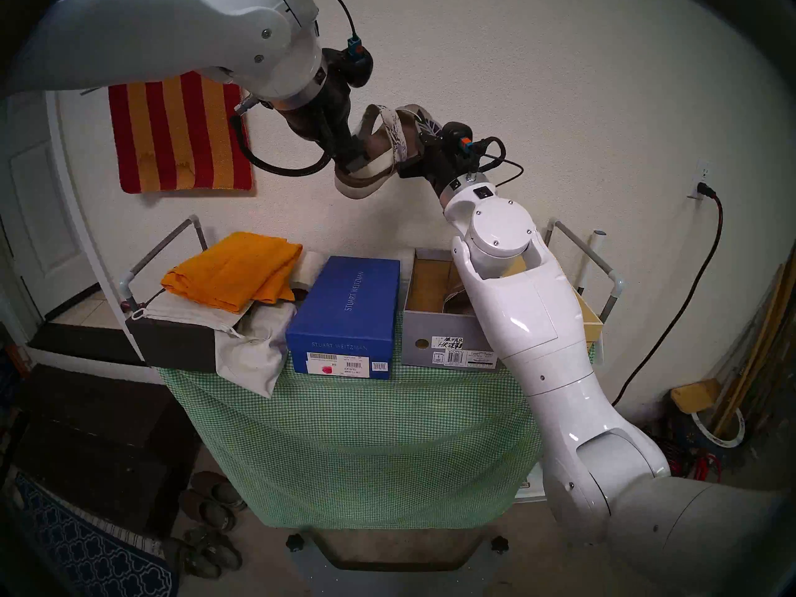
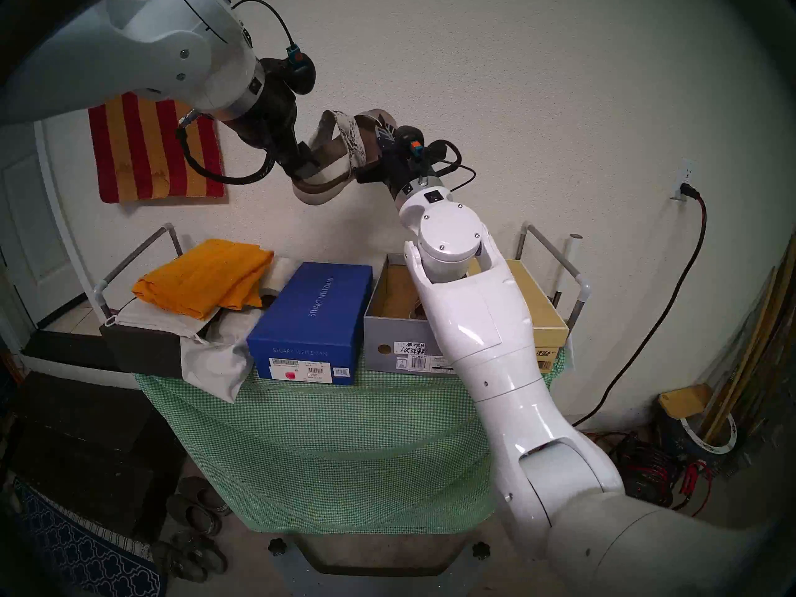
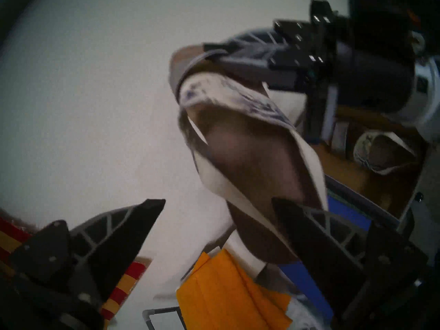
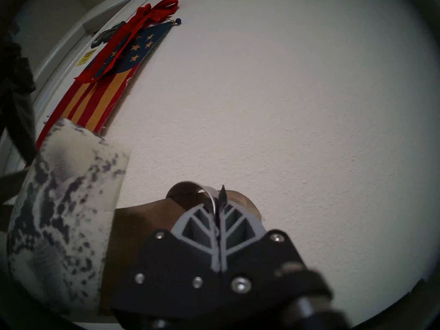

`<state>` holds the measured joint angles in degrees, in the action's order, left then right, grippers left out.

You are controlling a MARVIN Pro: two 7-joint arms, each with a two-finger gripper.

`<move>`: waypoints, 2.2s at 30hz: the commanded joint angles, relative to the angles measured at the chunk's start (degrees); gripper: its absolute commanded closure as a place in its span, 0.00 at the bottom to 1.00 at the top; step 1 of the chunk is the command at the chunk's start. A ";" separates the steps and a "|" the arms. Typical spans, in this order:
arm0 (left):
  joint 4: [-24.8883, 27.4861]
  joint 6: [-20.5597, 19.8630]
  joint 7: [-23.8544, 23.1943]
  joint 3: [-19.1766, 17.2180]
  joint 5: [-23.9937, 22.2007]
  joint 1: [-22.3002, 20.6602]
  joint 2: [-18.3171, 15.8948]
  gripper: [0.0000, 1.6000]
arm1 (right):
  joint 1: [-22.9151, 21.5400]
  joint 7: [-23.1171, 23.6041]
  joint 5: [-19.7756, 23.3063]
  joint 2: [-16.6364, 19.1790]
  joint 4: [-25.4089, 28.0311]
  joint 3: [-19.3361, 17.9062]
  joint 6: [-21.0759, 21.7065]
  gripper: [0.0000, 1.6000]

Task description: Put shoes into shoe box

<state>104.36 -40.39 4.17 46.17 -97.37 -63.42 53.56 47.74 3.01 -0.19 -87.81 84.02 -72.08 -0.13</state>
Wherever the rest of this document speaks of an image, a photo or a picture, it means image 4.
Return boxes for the red yellow striped flag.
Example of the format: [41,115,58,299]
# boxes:
[36,22,174,151]

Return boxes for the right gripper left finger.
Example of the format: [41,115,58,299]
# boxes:
[111,203,221,320]

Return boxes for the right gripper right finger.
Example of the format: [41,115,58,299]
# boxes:
[219,185,307,303]

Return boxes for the yellow warning sticker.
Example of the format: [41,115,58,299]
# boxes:
[76,49,97,67]

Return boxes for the white door with frame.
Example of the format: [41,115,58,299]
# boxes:
[33,0,160,103]

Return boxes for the red ribbon bow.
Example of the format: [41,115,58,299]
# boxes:
[74,0,179,84]

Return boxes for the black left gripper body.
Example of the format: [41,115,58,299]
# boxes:
[0,40,35,100]

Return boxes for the snake-print strap wedge sandal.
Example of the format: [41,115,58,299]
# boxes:
[0,119,263,316]

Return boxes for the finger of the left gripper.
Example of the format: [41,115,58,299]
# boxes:
[5,90,37,164]

